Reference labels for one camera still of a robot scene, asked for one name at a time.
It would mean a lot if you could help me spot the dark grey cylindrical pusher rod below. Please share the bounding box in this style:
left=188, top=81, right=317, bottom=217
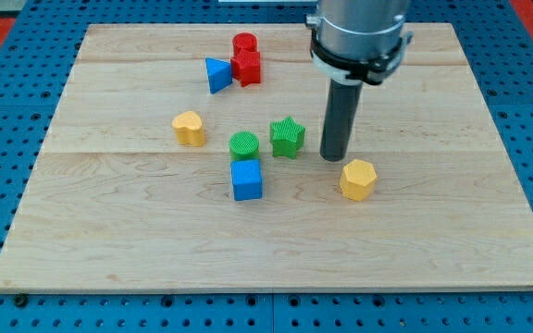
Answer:
left=320, top=80, right=363, bottom=162

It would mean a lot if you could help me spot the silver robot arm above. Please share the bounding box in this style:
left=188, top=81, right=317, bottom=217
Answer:
left=305, top=0, right=413, bottom=162

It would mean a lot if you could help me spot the green star block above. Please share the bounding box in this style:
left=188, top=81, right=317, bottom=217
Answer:
left=269, top=117, right=305, bottom=159

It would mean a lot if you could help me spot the red star block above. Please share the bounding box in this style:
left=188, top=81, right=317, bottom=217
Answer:
left=230, top=50, right=261, bottom=87

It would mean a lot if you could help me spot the blue triangle block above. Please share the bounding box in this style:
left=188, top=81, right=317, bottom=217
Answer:
left=205, top=57, right=233, bottom=94

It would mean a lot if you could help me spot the yellow hexagon block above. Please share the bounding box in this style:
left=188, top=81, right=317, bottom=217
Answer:
left=340, top=159, right=378, bottom=202

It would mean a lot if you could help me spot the green cylinder block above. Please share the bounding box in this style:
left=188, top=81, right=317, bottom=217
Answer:
left=229, top=131, right=260, bottom=162

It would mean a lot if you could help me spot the red cylinder block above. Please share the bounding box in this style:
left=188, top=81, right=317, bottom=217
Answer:
left=231, top=31, right=257, bottom=56

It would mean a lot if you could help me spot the blue cube block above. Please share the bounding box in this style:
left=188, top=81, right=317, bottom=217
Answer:
left=230, top=159, right=263, bottom=201

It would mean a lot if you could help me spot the yellow heart block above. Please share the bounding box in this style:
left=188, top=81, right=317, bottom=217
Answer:
left=171, top=111, right=205, bottom=147

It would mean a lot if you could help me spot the light wooden board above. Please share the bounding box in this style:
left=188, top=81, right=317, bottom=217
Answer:
left=0, top=23, right=533, bottom=294

